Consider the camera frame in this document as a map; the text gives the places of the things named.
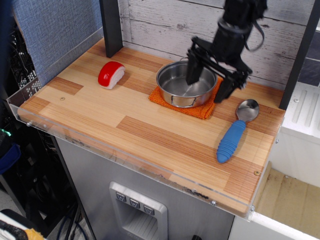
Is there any orange knitted cloth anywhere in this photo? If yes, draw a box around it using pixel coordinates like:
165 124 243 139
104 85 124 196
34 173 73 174
148 76 223 120

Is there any black vertical post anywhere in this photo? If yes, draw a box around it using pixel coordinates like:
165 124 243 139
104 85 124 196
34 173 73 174
99 0 123 58

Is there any blue handled metal spoon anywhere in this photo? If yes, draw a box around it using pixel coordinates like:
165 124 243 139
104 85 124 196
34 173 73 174
216 99 260 163

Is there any red and white toy sushi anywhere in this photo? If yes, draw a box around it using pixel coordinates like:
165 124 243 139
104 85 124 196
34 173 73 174
98 61 125 90

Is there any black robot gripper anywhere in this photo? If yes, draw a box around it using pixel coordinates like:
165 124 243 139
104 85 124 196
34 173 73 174
186 22 253 103

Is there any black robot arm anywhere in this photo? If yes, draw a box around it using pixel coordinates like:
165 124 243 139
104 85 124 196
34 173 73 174
186 0 268 103

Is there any white toy sink unit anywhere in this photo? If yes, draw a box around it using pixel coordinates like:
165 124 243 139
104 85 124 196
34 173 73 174
229 82 320 240

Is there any clear acrylic table guard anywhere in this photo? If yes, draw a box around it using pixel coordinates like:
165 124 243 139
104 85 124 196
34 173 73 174
8 77 285 218

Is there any stainless steel pan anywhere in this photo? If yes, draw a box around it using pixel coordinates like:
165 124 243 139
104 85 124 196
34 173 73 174
156 61 218 109

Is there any blue fabric panel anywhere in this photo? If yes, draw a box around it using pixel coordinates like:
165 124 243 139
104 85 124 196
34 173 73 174
12 0 103 86

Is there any grey toy fridge cabinet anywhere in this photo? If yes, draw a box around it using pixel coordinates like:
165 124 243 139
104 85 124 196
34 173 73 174
57 139 234 240

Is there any dark right frame post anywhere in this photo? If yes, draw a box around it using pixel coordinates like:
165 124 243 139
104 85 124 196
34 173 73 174
278 0 320 110

